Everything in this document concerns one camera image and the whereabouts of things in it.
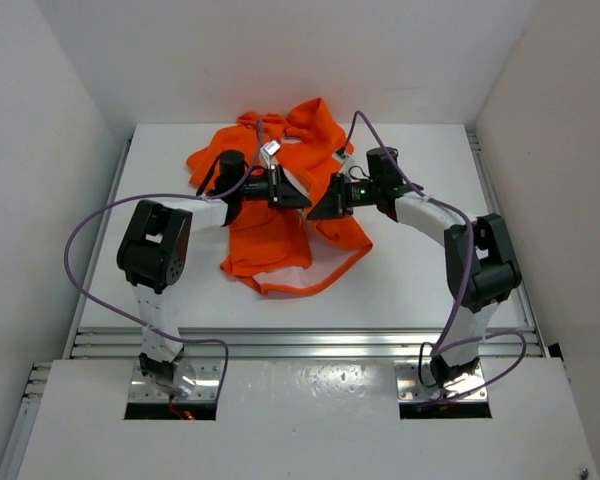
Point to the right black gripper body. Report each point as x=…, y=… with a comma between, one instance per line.
x=359, y=194

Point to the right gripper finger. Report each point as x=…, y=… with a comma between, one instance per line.
x=324, y=211
x=331, y=198

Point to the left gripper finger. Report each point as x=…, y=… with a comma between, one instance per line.
x=287, y=185
x=293, y=201

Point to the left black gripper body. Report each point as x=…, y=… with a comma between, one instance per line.
x=263, y=187

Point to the orange jacket with pink lining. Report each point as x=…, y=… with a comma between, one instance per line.
x=287, y=161

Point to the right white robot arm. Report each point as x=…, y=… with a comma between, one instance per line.
x=481, y=266

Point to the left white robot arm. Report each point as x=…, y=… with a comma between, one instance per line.
x=153, y=251

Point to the white front cover panel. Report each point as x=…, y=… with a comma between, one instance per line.
x=306, y=420

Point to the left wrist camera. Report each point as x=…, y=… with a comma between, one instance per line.
x=268, y=152

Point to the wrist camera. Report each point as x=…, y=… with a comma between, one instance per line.
x=345, y=159
x=268, y=152

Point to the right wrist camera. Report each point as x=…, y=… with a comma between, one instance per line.
x=345, y=159

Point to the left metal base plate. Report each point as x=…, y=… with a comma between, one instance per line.
x=194, y=381

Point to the metal base plate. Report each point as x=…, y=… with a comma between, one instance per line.
x=418, y=385
x=194, y=381

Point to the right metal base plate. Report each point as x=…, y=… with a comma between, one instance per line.
x=418, y=385

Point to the aluminium rail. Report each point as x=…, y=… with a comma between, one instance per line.
x=252, y=343

